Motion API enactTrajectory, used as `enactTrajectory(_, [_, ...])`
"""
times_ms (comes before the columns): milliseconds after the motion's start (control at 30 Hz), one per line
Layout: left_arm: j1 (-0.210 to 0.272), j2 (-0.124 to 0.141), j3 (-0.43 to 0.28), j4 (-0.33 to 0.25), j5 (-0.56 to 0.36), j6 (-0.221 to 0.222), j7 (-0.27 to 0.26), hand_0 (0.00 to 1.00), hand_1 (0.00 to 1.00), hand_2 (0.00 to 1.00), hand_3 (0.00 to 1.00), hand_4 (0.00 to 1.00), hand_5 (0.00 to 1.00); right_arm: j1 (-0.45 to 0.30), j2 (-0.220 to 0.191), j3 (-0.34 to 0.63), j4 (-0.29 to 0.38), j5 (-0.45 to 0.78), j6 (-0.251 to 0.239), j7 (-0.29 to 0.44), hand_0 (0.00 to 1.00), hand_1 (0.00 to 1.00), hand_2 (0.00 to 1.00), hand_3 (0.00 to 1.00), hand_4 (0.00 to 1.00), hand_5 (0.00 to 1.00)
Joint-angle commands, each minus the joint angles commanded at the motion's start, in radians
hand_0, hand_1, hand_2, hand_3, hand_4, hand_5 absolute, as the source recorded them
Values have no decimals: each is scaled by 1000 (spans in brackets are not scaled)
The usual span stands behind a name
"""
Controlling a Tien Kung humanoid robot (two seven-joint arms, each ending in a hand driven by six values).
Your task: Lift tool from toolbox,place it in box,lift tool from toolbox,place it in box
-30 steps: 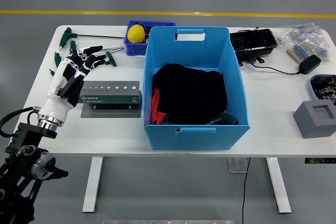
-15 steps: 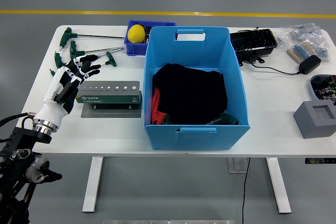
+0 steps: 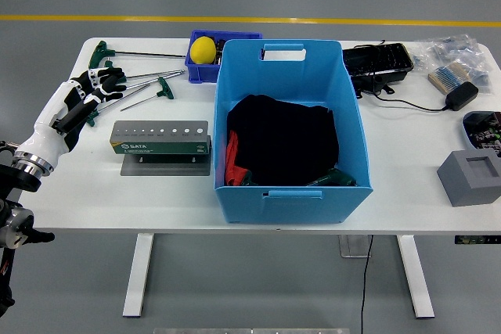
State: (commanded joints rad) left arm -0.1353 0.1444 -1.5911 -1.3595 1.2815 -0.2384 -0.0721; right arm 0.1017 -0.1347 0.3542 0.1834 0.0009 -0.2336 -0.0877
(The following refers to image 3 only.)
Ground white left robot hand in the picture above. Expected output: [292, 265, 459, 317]
[16, 66, 128, 167]

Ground green hex key stand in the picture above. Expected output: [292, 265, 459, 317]
[109, 120, 212, 177]

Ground large light blue folding box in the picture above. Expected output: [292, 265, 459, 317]
[213, 38, 374, 224]

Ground large green T-handle hex key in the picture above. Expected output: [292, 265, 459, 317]
[305, 167, 358, 187]

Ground white table leg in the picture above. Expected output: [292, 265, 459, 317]
[122, 233, 156, 318]
[395, 234, 435, 320]

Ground small dark blue bin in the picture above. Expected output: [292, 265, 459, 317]
[184, 29, 264, 84]

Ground yellow foam ball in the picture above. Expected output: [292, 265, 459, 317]
[189, 36, 218, 64]

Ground red cloth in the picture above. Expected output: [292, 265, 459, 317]
[225, 130, 251, 185]

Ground black parts in bin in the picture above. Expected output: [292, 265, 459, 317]
[214, 38, 227, 65]

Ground black cloth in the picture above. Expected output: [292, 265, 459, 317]
[225, 94, 341, 186]

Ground grey metal floor plate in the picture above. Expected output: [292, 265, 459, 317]
[338, 234, 372, 259]

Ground black plastic tray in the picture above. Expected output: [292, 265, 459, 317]
[341, 42, 415, 79]

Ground taped resistor strip bundle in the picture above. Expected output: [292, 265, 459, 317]
[427, 62, 473, 95]

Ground clear bag of components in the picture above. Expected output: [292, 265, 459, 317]
[410, 33, 495, 96]

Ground light blue parts tray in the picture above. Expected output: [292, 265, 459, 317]
[461, 110, 501, 155]

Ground grey block with square recess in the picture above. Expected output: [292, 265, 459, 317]
[436, 149, 501, 208]

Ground dark electronic parts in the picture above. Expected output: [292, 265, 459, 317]
[467, 113, 501, 153]

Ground black table control panel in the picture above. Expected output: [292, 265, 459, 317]
[454, 235, 501, 246]

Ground long green T-handle hex key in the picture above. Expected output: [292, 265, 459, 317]
[88, 40, 187, 70]

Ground small green T-handle hex key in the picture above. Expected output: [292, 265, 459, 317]
[120, 76, 175, 112]

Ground black plastic bracket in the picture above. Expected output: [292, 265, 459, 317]
[351, 74, 396, 99]

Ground hanging black cable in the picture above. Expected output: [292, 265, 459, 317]
[359, 234, 375, 334]

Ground black power adapter with cord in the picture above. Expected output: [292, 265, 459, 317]
[351, 39, 480, 113]

